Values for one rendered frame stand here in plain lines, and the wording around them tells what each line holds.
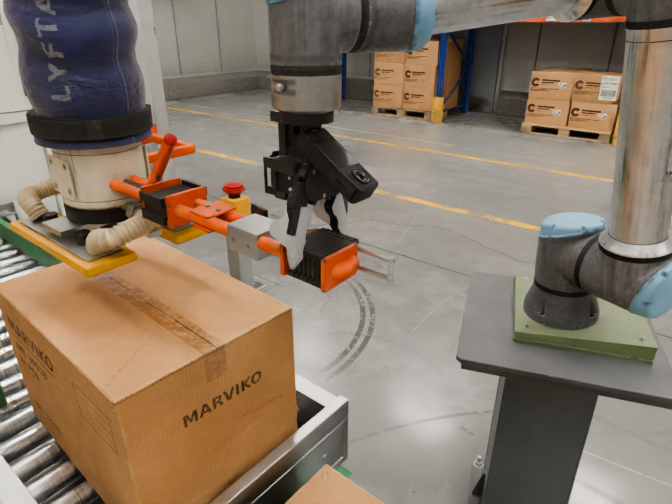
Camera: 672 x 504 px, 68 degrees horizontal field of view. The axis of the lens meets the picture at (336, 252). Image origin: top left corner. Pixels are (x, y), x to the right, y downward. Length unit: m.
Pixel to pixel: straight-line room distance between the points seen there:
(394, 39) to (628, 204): 0.68
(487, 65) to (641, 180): 8.49
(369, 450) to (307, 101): 1.64
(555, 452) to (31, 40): 1.58
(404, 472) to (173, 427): 1.18
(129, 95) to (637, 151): 0.98
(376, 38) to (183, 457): 0.82
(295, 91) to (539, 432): 1.24
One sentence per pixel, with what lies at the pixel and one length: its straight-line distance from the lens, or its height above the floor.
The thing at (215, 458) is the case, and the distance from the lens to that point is 1.14.
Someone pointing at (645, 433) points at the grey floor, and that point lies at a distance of 2.48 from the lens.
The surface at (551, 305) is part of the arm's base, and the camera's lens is 1.41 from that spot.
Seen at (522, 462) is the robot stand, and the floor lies 0.33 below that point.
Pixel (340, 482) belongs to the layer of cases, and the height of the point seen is 0.54.
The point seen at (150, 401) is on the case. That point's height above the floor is 0.91.
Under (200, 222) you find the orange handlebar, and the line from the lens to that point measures 0.86.
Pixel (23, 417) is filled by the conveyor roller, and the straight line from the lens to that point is 1.64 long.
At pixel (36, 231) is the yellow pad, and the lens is 1.22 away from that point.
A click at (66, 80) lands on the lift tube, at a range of 1.04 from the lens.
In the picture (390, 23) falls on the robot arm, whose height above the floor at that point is 1.51.
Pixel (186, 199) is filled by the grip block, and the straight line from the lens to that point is 0.92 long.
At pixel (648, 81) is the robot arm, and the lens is 1.11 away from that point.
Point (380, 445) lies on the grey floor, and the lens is 2.10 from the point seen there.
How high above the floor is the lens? 1.51
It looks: 25 degrees down
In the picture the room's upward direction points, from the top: straight up
